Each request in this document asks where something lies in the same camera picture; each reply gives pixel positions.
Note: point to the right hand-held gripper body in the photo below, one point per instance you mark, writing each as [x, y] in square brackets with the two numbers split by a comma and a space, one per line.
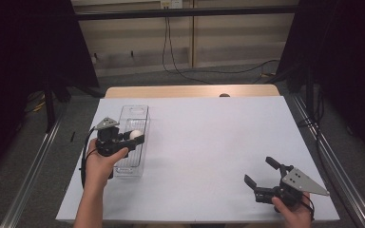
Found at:
[296, 183]

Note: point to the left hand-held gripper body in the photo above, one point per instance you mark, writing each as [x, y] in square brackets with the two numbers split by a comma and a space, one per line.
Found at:
[107, 142]

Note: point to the white egg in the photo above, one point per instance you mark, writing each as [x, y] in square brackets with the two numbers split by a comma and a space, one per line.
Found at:
[136, 134]

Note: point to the clear plastic container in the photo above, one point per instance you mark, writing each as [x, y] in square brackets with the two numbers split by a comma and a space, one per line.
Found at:
[136, 160]

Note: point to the person's left hand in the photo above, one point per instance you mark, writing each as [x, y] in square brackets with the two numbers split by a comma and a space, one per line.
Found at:
[99, 169]

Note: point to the person's right hand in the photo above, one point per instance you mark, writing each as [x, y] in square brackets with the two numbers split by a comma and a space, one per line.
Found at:
[296, 217]

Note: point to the small black floor object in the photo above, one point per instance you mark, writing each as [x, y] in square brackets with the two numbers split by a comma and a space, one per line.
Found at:
[72, 136]

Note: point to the white table cover board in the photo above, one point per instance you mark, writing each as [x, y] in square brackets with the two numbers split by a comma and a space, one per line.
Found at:
[218, 136]

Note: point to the black metal stand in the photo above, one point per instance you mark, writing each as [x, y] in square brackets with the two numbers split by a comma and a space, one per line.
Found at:
[49, 107]
[310, 95]

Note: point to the dark round table knob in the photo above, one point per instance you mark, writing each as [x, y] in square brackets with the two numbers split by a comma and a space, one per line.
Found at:
[224, 95]

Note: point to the dark curtain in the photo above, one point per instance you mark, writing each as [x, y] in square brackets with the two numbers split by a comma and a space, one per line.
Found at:
[345, 47]
[19, 47]

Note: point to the black horizontal bar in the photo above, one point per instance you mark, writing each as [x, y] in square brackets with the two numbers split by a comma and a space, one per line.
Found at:
[183, 12]

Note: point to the aluminium floor rail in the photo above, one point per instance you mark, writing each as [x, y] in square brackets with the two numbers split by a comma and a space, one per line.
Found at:
[339, 177]
[28, 183]

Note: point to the small black wall hook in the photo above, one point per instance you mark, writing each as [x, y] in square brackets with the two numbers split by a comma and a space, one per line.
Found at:
[95, 57]
[132, 54]

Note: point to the white wall socket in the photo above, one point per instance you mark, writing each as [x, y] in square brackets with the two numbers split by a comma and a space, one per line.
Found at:
[171, 3]

